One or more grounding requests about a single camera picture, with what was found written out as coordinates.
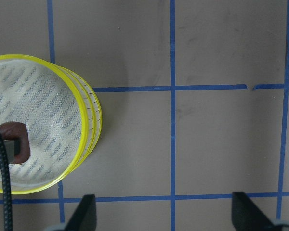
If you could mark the brown bun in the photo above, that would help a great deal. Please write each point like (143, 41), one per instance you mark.
(17, 131)

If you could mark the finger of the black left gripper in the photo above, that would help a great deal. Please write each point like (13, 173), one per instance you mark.
(12, 149)

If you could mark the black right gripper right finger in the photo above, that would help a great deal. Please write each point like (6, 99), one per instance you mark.
(246, 216)

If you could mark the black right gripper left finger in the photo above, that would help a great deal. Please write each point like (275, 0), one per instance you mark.
(85, 216)

